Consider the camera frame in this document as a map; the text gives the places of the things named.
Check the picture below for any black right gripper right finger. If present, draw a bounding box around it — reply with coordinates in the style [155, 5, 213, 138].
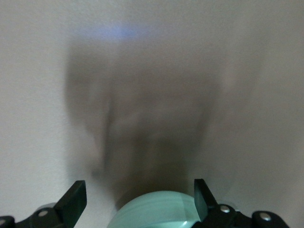
[194, 178, 289, 228]

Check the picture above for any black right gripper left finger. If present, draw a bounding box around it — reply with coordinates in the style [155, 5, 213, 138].
[14, 180, 86, 228]

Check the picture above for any light green bowl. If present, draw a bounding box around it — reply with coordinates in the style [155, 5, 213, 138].
[109, 190, 202, 228]

